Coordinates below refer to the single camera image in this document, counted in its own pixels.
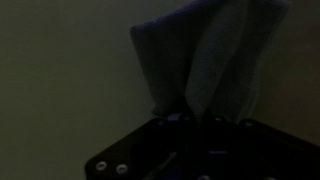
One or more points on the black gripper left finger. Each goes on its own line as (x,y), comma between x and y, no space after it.
(180,116)

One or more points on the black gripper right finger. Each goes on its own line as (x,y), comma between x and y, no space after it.
(210,118)

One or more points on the blue cloth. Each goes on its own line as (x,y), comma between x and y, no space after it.
(207,55)

